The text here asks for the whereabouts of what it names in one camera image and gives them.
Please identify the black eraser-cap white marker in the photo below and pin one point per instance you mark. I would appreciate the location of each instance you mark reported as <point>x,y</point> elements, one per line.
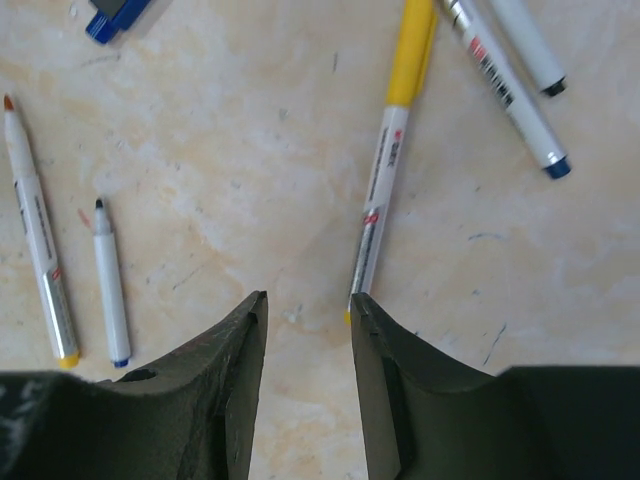
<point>520,28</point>

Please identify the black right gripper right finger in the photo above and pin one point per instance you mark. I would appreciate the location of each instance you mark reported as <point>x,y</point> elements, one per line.
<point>426,415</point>

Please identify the yellow capped clear pen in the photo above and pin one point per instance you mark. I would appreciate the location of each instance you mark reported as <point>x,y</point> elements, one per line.
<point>408,72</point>

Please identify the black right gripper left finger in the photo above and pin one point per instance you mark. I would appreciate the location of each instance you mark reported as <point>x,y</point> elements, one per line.
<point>187,415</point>

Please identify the dark blue capped marker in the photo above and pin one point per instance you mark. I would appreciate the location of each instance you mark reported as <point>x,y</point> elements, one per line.
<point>510,93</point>

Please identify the blue eraser-cap white marker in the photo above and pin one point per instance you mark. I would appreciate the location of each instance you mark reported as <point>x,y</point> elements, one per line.
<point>114,313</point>

